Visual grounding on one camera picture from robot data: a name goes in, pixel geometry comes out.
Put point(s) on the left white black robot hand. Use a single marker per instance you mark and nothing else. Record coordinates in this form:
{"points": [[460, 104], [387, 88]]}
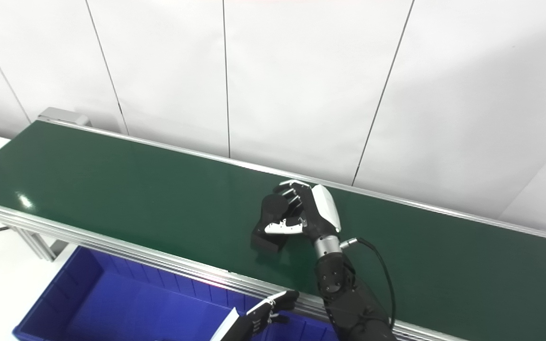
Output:
{"points": [[249, 327]]}

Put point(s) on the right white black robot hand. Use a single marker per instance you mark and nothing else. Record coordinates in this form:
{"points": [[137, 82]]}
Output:
{"points": [[320, 213]]}

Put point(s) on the black cylinder-on-block part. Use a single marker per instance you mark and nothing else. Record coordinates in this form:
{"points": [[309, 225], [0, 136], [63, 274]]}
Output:
{"points": [[266, 241]]}

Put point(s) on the blue bin with black parts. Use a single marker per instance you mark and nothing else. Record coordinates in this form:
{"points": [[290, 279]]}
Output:
{"points": [[311, 329]]}

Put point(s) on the blue bin with white parts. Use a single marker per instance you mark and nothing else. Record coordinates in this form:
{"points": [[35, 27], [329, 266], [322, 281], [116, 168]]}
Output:
{"points": [[126, 308]]}

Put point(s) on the green conveyor belt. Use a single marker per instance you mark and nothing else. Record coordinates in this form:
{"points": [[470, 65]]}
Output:
{"points": [[159, 199], [135, 255]]}

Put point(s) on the aluminium conveyor leg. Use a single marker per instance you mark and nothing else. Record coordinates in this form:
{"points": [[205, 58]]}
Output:
{"points": [[36, 244]]}

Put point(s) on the grey conveyor end housing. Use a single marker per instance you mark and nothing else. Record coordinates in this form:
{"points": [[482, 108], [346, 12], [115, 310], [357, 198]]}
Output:
{"points": [[62, 116]]}

